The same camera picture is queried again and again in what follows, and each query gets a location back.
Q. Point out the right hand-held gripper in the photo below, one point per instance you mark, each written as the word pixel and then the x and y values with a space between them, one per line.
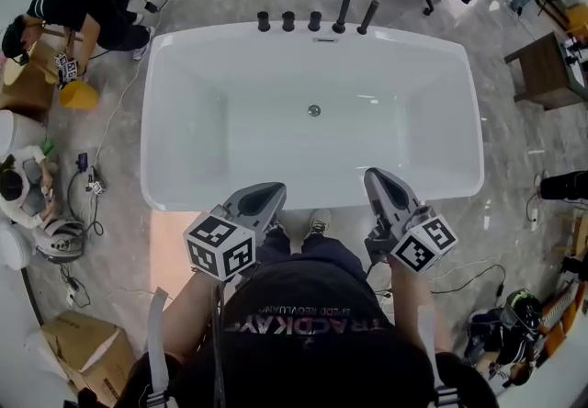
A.
pixel 422 245

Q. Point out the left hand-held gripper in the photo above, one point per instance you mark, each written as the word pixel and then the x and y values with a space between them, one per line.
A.
pixel 220 250

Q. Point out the round metal bathtub drain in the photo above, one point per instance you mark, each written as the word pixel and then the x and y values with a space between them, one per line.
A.
pixel 314 110

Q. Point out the person's left forearm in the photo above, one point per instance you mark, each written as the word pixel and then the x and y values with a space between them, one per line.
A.
pixel 193 314

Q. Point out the person's right forearm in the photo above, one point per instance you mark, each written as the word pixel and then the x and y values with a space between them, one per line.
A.
pixel 409 305

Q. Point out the white bathtub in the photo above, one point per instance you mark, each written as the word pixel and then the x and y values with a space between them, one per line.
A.
pixel 257 139

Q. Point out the person's dark trousers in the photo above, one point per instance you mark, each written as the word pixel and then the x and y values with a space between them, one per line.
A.
pixel 321 250

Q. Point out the white power strip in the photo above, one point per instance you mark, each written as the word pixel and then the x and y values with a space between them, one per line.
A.
pixel 70 297
pixel 534 218

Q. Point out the person's black shirt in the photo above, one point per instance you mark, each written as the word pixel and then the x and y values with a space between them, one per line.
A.
pixel 321 351

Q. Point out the small black white cube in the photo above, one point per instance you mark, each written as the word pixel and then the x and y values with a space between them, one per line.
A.
pixel 96 186

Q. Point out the black faucet knob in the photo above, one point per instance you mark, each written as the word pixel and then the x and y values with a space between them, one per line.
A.
pixel 288 20
pixel 314 20
pixel 263 21

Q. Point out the black hand shower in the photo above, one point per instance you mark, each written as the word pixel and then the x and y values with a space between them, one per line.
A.
pixel 369 15

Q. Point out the small blue device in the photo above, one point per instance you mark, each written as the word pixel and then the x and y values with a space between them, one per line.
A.
pixel 82 161

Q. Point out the black curved faucet spout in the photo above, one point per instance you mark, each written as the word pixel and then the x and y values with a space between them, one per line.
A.
pixel 344 6

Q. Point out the dark wooden cabinet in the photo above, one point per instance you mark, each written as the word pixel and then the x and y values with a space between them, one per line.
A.
pixel 542 71

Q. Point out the grey headset rig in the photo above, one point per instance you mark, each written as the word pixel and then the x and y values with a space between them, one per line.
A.
pixel 55 236

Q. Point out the yellow bucket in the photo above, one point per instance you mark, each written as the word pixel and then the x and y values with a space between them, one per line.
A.
pixel 78 94

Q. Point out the black power adapter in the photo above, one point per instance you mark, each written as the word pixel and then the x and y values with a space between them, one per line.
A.
pixel 151 7

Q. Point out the cardboard box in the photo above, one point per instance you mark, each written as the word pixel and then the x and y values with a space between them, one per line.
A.
pixel 87 342

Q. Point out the white upholstered seat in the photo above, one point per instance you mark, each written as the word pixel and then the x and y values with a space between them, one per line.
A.
pixel 14 247
pixel 18 130

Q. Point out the brown cardboard block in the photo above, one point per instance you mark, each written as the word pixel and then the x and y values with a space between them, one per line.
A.
pixel 27 94

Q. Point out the light wooden stool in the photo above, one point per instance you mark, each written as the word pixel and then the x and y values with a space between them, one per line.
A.
pixel 16 73

